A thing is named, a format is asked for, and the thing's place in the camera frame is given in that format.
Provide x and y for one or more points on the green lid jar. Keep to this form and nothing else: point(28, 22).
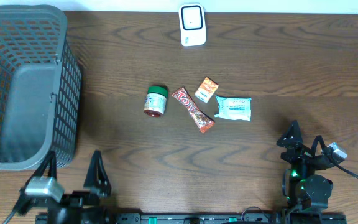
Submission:
point(155, 101)

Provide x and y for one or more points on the orange Top candy bar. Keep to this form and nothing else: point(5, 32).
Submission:
point(202, 121)

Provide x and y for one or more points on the light blue wipes packet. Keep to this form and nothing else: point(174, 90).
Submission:
point(234, 108)

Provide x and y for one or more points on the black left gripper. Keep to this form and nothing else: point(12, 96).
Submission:
point(87, 201)

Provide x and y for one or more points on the dark grey plastic basket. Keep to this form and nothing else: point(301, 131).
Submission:
point(40, 84)

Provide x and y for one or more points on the orange white snack packet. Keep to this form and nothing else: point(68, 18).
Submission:
point(206, 90)

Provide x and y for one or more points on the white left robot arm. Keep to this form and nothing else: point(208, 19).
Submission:
point(63, 216)

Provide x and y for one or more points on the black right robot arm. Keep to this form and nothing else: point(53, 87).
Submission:
point(306, 192)

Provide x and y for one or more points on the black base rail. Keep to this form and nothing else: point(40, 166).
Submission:
point(253, 217)

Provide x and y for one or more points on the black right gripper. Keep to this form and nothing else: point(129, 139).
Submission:
point(301, 153)

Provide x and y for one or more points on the white barcode scanner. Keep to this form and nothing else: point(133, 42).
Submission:
point(192, 25)

